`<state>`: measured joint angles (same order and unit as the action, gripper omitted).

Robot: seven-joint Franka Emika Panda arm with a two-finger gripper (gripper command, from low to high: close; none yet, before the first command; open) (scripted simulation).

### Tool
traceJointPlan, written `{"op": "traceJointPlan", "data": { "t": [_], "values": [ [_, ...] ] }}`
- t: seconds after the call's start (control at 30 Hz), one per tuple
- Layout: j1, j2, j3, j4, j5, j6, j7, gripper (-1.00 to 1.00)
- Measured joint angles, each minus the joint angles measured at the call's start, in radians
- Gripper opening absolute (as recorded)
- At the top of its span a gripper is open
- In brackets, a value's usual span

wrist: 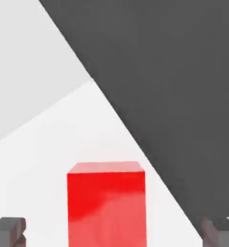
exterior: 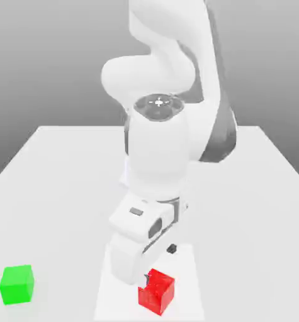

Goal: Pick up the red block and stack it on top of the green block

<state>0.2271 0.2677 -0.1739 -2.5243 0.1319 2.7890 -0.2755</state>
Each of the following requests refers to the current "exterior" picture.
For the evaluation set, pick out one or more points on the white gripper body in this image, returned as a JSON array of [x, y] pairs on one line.
[[126, 261]]

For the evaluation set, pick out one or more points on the small green cube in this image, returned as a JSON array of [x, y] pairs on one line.
[[17, 285]]

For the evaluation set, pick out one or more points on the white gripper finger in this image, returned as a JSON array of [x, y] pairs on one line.
[[144, 282]]

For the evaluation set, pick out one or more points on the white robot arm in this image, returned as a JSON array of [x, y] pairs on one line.
[[156, 151]]

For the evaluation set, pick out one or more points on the small red cube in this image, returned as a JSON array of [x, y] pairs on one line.
[[161, 294]]

